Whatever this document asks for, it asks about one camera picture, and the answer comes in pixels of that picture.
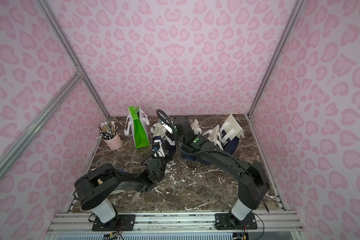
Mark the beige navy bag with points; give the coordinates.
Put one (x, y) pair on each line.
(231, 133)
(198, 129)
(167, 139)
(214, 136)

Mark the green white takeout bag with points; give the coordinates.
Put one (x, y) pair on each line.
(136, 125)

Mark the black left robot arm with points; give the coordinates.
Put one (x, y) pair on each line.
(93, 189)

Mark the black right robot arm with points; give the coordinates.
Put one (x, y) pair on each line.
(253, 182)

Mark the pink pencil cup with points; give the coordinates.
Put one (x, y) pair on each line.
(108, 132)

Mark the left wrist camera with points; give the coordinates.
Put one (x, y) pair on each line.
(158, 151)

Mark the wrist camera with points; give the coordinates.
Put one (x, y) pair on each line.
(158, 151)
(167, 127)

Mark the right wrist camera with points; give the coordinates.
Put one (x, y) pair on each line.
(167, 127)

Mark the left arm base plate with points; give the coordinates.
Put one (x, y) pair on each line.
(120, 223)

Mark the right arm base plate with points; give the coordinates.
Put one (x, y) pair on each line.
(227, 221)

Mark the aluminium frame rail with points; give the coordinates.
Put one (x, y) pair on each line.
(8, 159)

